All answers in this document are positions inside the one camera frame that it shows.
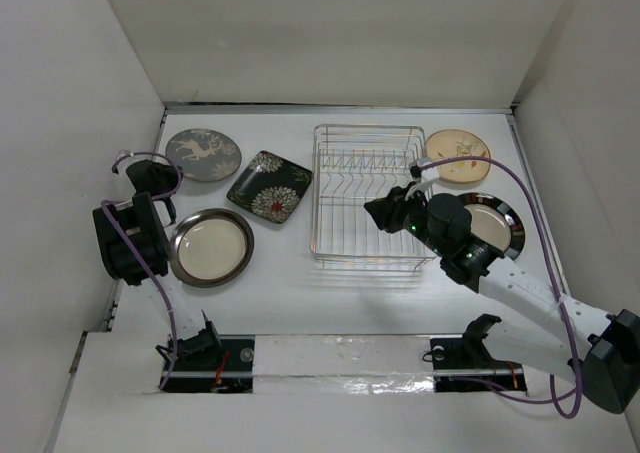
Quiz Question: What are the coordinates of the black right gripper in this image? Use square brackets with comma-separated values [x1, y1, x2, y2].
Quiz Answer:
[363, 181, 448, 258]

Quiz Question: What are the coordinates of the grey reindeer round plate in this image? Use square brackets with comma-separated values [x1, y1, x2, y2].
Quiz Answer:
[165, 128, 242, 183]

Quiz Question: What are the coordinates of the beige leaf pattern plate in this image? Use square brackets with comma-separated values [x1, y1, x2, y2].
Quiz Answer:
[425, 129, 491, 184]

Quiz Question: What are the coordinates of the black floral square plate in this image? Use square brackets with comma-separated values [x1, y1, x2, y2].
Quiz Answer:
[226, 150, 313, 224]

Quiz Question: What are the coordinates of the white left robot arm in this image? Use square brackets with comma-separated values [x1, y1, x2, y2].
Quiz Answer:
[92, 152, 223, 370]

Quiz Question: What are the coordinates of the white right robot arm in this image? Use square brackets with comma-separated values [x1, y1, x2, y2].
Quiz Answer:
[364, 183, 639, 414]

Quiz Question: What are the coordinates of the cream plate brown rim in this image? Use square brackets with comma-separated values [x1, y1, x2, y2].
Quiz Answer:
[170, 208, 255, 289]

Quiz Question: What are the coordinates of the cream plate black glossy rim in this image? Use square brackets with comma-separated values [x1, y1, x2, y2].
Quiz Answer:
[458, 192, 526, 260]

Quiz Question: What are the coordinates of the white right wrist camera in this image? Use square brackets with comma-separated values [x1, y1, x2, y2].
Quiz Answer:
[405, 157, 439, 199]

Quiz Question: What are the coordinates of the steel wire dish rack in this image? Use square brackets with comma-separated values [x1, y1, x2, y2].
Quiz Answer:
[310, 124, 435, 273]

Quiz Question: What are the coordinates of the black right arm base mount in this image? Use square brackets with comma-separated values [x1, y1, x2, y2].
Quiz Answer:
[422, 314, 527, 393]

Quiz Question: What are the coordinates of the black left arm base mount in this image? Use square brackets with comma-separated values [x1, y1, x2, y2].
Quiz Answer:
[156, 327, 256, 394]

